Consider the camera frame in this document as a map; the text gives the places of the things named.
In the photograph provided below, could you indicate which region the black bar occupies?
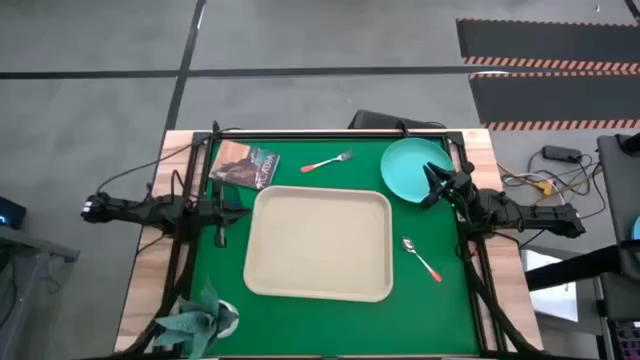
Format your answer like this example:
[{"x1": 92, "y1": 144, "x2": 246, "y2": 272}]
[{"x1": 524, "y1": 244, "x2": 621, "y2": 292}]

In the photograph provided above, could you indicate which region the artificial plant in white pot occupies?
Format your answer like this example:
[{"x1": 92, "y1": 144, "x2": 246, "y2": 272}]
[{"x1": 152, "y1": 282, "x2": 241, "y2": 360}]

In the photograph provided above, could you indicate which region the yellow cable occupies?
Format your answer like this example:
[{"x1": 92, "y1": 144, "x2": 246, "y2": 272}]
[{"x1": 497, "y1": 162, "x2": 604, "y2": 199}]

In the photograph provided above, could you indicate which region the beige plastic tray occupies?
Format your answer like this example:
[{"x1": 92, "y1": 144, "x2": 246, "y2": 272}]
[{"x1": 242, "y1": 184, "x2": 395, "y2": 304}]

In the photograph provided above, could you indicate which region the black device with blue light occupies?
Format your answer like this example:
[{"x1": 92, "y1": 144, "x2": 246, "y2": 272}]
[{"x1": 0, "y1": 196, "x2": 27, "y2": 230}]

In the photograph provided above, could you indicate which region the black power adapter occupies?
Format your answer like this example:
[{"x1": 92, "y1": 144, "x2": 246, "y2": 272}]
[{"x1": 542, "y1": 144, "x2": 584, "y2": 164}]

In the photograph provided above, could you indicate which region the fork with red handle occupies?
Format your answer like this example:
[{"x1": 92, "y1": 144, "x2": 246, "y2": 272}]
[{"x1": 299, "y1": 149, "x2": 355, "y2": 175}]

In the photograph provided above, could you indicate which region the teal plastic plate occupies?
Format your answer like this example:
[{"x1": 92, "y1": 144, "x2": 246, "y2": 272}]
[{"x1": 379, "y1": 137, "x2": 456, "y2": 204}]

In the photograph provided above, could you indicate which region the black keyboard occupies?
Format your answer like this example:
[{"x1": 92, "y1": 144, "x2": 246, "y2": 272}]
[{"x1": 613, "y1": 322, "x2": 640, "y2": 354}]

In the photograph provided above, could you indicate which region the black hazard-striped floor mat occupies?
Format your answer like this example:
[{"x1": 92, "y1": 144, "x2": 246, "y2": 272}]
[
  {"x1": 455, "y1": 18, "x2": 640, "y2": 71},
  {"x1": 468, "y1": 71, "x2": 640, "y2": 132}
]

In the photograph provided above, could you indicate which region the grey side table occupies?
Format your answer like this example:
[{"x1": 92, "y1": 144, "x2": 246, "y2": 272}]
[{"x1": 0, "y1": 224, "x2": 81, "y2": 360}]

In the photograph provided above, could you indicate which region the white sheet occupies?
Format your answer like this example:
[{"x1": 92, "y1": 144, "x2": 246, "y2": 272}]
[{"x1": 519, "y1": 248, "x2": 580, "y2": 324}]

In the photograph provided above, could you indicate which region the spoon with red handle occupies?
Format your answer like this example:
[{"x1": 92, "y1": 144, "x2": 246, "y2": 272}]
[{"x1": 401, "y1": 235, "x2": 444, "y2": 284}]

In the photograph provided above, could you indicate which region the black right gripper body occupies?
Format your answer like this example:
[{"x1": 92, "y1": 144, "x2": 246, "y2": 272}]
[{"x1": 433, "y1": 160, "x2": 476, "y2": 205}]

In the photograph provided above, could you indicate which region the long black cable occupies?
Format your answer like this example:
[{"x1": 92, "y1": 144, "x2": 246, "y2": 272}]
[{"x1": 96, "y1": 127, "x2": 221, "y2": 194}]

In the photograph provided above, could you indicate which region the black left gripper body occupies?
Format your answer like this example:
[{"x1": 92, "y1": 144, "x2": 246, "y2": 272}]
[{"x1": 198, "y1": 179, "x2": 239, "y2": 250}]

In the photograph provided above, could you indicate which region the Acadia picture book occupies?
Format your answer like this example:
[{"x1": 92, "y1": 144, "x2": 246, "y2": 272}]
[{"x1": 208, "y1": 139, "x2": 281, "y2": 191}]

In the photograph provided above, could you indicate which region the green table mat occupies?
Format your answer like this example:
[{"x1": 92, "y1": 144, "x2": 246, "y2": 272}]
[{"x1": 182, "y1": 137, "x2": 481, "y2": 357}]

